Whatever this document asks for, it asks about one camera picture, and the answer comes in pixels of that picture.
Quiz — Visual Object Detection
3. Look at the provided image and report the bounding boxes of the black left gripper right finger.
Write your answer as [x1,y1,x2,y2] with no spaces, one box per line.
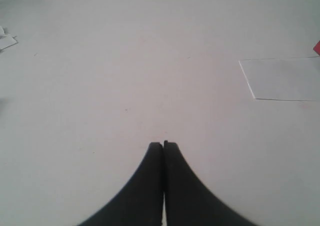
[163,141,254,225]

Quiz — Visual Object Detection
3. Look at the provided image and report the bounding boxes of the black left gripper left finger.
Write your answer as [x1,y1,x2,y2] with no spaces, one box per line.
[80,142,165,225]

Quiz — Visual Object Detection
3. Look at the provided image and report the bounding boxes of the red ink pad tin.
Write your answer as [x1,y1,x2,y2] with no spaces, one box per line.
[313,41,320,55]

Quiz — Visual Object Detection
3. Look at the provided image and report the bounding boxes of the white paper sheet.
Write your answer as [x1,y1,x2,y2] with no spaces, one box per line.
[239,57,320,101]

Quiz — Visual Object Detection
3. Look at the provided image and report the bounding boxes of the white paper scraps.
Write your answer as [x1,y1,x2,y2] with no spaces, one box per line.
[0,26,18,52]

